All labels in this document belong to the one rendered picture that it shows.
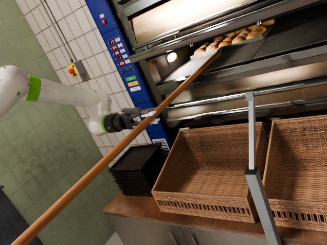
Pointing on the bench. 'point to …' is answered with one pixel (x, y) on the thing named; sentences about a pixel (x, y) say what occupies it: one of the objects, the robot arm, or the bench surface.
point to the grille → (162, 145)
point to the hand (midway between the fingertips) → (150, 117)
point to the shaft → (69, 195)
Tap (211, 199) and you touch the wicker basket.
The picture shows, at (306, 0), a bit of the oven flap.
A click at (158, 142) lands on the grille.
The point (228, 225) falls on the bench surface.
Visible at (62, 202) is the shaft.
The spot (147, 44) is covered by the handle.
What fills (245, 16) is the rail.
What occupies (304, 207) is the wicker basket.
